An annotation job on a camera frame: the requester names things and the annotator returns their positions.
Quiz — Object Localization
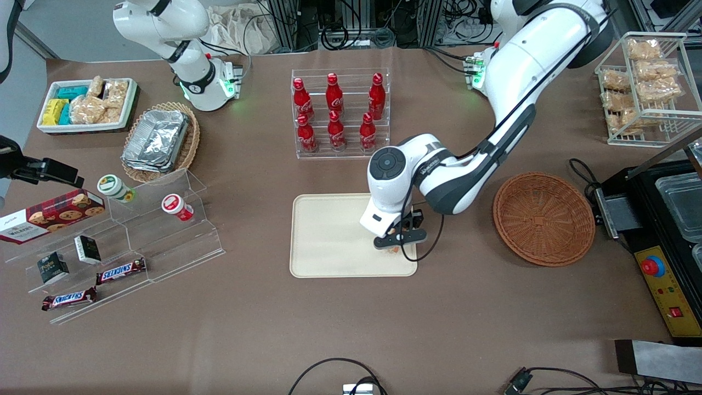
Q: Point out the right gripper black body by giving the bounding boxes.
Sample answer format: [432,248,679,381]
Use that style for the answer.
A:
[0,136,44,182]

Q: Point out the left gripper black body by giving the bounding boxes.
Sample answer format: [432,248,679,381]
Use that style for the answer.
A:
[390,208,424,235]

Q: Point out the beige plastic tray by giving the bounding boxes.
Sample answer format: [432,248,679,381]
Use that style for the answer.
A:
[290,192,418,279]

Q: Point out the brown round wicker basket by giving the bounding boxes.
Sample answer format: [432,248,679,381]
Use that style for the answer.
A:
[492,172,597,268]

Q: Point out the light oval wicker basket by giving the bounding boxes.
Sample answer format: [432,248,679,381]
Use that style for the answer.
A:
[121,101,201,183]

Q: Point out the red tartan cookie box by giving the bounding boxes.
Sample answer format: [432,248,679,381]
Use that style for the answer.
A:
[0,189,106,245]

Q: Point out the white rectangular bin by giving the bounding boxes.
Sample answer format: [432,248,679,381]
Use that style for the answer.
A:
[37,78,138,134]

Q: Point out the green lid yoghurt cup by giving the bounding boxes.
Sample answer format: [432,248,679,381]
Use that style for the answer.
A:
[97,174,136,204]

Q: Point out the yellow snack packet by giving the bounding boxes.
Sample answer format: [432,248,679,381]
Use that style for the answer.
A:
[42,99,69,126]

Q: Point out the small black white box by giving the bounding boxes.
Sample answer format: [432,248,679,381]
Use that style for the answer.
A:
[74,235,103,266]

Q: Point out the clear acrylic bottle rack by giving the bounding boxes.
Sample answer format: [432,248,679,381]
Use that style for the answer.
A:
[291,68,391,160]

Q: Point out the red cola bottle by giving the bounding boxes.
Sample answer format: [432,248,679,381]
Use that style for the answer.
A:
[292,77,315,120]
[326,73,344,114]
[360,112,377,152]
[327,110,347,152]
[368,73,386,120]
[296,114,318,154]

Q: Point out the stack of foil containers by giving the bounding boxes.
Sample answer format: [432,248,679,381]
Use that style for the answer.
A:
[122,110,191,173]

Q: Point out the Snickers chocolate bar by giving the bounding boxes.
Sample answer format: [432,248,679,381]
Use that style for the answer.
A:
[41,286,98,312]
[95,257,147,285]

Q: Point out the red lid yoghurt cup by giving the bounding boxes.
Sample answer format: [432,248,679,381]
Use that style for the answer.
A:
[161,194,194,222]

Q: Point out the clear acrylic stepped riser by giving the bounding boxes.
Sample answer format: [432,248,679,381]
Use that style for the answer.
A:
[3,203,151,325]
[107,168,226,283]

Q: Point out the beige cloth bag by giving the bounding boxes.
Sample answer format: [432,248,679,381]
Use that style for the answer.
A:
[207,4,275,54]

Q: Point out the bagged fried snack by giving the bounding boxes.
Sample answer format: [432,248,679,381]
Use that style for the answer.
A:
[601,91,637,110]
[636,80,683,105]
[620,107,659,131]
[601,70,631,91]
[627,38,663,61]
[635,59,682,83]

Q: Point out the black yellow sealing machine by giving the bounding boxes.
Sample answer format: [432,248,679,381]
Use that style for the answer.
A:
[594,129,702,346]

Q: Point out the grey flat strip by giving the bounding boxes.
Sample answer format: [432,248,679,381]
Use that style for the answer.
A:
[614,339,702,385]

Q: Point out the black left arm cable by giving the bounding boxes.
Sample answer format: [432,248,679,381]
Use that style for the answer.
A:
[399,11,609,262]

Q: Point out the black looped cable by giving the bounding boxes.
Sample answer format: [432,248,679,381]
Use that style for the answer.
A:
[288,358,387,395]

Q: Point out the black machine cable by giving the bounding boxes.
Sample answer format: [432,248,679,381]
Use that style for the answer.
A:
[569,158,604,201]

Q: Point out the black cable connector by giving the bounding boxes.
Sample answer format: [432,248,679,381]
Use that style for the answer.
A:
[503,369,534,395]

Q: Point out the aluminium frame post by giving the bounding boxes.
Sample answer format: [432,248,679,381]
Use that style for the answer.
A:
[268,0,319,53]
[418,0,444,47]

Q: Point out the thin black cable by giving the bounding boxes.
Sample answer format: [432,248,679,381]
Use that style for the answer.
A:
[526,366,702,395]

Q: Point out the white wire basket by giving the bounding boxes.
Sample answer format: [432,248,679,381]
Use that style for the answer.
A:
[595,32,702,147]

